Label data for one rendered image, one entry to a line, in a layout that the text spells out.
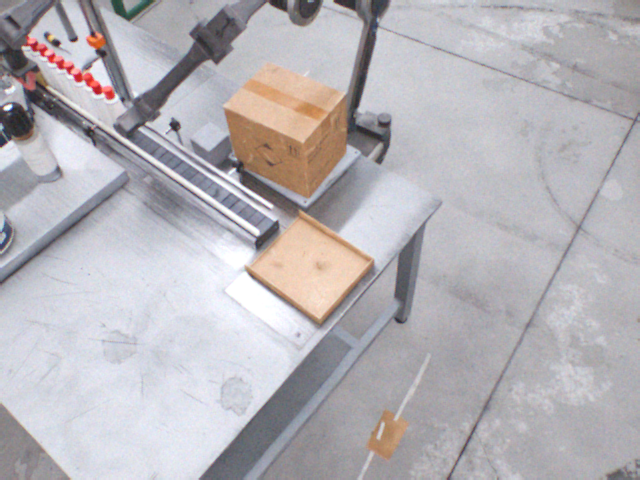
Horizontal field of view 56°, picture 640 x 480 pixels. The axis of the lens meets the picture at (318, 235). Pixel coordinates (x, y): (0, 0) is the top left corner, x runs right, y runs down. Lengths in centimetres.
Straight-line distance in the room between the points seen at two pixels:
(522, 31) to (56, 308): 315
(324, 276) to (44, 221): 92
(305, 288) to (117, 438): 65
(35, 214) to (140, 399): 74
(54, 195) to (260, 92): 77
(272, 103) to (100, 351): 89
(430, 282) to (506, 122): 112
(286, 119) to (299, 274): 47
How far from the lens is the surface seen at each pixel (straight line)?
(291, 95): 191
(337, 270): 183
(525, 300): 284
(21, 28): 188
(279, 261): 186
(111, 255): 202
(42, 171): 219
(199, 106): 237
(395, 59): 380
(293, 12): 221
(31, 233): 211
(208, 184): 203
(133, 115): 199
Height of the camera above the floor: 240
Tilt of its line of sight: 55 degrees down
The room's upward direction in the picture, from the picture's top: 5 degrees counter-clockwise
